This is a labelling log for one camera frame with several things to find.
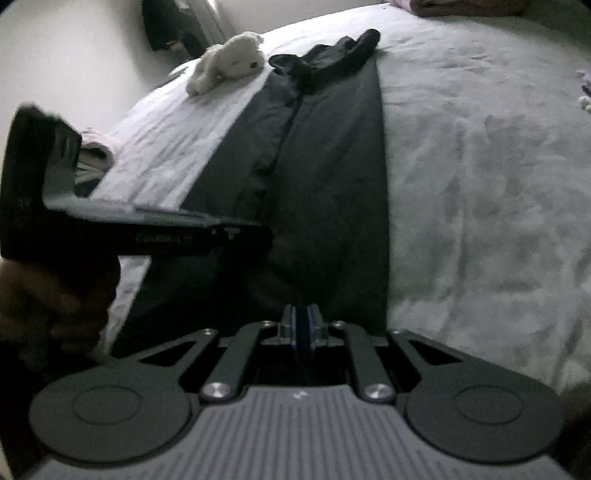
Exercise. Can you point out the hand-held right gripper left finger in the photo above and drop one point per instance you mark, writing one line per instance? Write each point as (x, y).
(294, 330)

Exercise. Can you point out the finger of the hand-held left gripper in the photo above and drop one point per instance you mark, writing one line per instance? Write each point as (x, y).
(244, 237)

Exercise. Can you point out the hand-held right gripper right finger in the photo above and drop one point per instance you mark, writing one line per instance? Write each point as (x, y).
(314, 327)

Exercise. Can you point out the black garment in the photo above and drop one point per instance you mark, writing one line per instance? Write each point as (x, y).
(323, 184)

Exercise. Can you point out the pale clothes pile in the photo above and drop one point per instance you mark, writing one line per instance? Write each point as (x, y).
(94, 152)

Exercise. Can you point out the hanging dark clothes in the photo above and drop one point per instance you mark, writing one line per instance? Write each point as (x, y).
(171, 27)

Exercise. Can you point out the person's left hand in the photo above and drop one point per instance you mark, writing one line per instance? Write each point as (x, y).
(41, 309)

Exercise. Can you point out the white plush toy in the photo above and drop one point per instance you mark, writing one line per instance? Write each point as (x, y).
(226, 60)

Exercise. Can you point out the dark grey garment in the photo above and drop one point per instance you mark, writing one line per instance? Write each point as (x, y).
(332, 60)

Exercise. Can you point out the bed with white sheet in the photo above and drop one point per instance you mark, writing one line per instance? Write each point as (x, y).
(485, 184)

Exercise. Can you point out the grey curtain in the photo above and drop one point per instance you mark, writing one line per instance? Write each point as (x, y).
(210, 16)

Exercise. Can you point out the pink folded blanket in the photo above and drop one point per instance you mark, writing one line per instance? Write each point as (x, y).
(401, 3)

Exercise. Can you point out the small pale toy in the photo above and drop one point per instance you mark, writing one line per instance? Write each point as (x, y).
(585, 87)

